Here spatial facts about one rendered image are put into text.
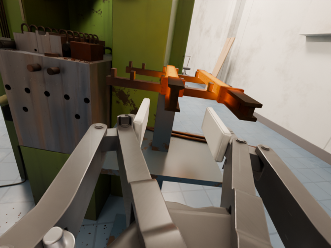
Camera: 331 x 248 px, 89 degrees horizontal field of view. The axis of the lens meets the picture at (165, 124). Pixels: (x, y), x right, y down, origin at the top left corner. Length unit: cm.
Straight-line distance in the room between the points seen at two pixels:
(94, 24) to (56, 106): 65
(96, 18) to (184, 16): 56
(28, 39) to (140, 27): 46
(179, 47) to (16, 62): 90
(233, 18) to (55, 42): 414
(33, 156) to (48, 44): 56
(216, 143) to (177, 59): 115
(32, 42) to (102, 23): 51
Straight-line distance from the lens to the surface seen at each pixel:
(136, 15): 88
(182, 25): 129
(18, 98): 97
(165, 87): 35
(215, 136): 17
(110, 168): 52
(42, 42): 91
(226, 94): 37
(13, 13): 117
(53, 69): 78
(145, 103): 18
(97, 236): 120
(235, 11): 468
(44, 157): 106
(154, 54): 86
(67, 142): 93
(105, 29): 129
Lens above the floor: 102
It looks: 25 degrees down
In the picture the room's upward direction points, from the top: 9 degrees clockwise
